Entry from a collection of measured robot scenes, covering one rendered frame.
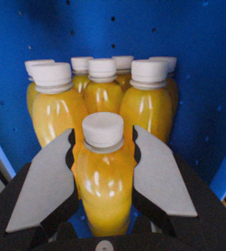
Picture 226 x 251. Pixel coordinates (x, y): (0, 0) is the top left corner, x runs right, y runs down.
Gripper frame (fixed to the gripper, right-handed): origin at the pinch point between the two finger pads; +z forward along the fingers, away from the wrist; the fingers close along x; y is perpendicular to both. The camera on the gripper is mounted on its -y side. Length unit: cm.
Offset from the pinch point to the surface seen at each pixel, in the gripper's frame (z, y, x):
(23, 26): 13.6, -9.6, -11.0
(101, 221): -2.9, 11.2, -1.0
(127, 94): 4.1, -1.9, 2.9
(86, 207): -1.9, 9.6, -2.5
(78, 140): 2.2, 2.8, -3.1
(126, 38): 18.4, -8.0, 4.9
